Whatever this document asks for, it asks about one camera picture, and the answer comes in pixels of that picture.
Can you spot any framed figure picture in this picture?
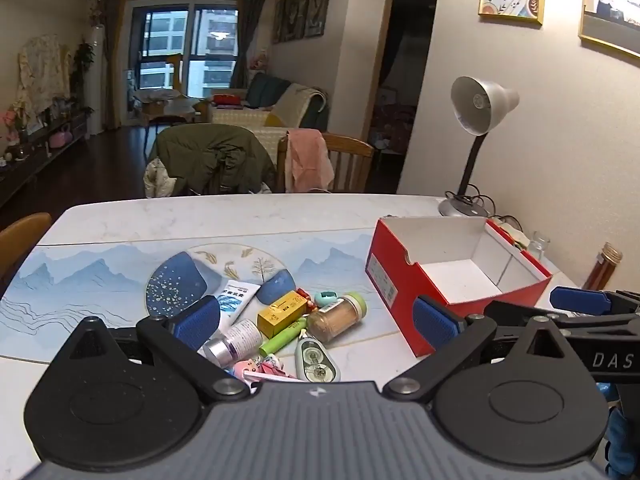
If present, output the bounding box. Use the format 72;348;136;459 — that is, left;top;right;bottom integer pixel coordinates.
578;0;640;58

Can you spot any dark framed wall painting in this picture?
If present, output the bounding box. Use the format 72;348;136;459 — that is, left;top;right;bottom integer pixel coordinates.
272;0;287;45
305;0;334;38
284;0;312;43

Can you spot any green white correction tape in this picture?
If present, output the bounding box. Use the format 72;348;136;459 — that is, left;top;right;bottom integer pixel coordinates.
295;334;342;383

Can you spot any wooden dining chair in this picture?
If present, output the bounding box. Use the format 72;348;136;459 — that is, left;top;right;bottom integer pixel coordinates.
276;132;376;193
0;212;53;286

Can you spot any white blue cream tube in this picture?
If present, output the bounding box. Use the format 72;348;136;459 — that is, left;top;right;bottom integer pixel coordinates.
215;280;262;328

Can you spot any person's right hand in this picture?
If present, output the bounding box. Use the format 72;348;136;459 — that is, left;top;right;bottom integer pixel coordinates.
597;382;640;478

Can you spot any white tube with silver cap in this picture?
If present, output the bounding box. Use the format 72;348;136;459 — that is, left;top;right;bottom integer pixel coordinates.
202;319;263;368

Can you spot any cream covered sofa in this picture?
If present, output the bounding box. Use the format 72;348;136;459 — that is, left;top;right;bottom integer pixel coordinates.
207;72;331;158

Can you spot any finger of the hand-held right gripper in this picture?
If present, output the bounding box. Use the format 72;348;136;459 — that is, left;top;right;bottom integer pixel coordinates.
550;286;640;317
484;301;640;335

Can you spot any pink cloth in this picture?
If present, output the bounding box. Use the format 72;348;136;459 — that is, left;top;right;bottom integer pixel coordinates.
286;128;335;193

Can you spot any olive green jacket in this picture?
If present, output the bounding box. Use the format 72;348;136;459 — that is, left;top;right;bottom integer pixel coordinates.
150;124;276;196

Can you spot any white standing air conditioner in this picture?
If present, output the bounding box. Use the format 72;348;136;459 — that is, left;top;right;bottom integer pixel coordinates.
84;27;106;136

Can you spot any silver desk lamp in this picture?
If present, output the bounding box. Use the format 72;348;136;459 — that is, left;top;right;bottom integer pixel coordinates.
437;76;521;218

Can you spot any green lip balm stick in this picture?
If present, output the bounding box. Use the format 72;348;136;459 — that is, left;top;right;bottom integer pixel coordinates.
258;317;308;358

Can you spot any yellow curtain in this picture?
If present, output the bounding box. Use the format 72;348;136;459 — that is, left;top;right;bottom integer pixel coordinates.
102;0;129;131

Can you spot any black lamp cable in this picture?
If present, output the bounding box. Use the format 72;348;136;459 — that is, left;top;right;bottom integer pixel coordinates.
444;184;522;227

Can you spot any cream throw blanket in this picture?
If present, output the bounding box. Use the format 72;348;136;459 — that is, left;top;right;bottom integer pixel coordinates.
265;82;326;128

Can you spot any grey curtain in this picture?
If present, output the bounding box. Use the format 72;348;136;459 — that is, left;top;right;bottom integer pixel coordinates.
230;0;269;91

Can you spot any glass jar with green lid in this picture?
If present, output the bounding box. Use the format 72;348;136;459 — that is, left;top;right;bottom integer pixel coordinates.
306;292;367;343

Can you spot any floral hanging cloth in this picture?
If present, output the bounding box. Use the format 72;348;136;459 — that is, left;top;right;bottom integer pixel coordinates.
15;35;71;111

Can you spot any small yellow carton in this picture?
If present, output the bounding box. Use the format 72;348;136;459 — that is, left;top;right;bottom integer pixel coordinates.
257;291;308;339

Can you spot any amber bottle with gold cap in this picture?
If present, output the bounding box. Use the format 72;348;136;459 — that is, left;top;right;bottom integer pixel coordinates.
582;241;624;291

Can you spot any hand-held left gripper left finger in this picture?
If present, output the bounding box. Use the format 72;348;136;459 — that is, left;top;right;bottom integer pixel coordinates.
65;296;251;403

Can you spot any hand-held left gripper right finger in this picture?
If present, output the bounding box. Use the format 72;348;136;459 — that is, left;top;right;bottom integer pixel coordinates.
382;296;576;403

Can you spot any glass balcony door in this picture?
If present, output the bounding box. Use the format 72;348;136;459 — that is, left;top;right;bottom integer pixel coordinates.
127;2;241;126

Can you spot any pink pig toy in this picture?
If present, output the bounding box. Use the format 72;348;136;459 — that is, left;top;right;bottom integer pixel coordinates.
227;360;261;381

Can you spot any green house plant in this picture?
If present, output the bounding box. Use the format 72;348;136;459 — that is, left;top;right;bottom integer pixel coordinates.
70;40;96;111

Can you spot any red cardboard box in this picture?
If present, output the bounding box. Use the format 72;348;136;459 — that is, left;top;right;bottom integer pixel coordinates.
365;215;553;358

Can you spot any dark wooden tv cabinet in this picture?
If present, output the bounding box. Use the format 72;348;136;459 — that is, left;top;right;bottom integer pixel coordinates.
0;110;91;211

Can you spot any green white knitted cloth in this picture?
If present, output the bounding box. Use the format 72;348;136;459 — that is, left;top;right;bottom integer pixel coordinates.
492;217;531;252

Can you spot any small clear glass jar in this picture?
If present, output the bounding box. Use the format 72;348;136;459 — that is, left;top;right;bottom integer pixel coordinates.
527;230;551;261

